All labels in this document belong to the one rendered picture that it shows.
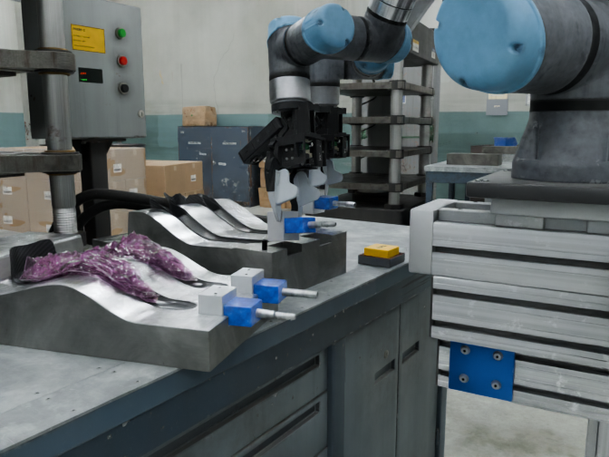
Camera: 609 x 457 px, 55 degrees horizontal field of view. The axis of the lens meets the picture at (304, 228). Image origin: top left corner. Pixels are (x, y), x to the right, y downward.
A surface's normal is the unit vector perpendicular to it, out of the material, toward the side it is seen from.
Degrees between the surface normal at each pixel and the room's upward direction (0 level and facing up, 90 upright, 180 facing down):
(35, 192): 83
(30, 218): 99
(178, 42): 90
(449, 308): 90
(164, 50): 90
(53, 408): 0
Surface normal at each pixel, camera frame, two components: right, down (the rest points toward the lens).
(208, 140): -0.46, 0.15
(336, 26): 0.53, -0.04
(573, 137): -0.43, -0.15
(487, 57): -0.81, 0.21
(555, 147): -0.66, -0.18
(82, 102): 0.83, 0.10
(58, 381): 0.00, -0.99
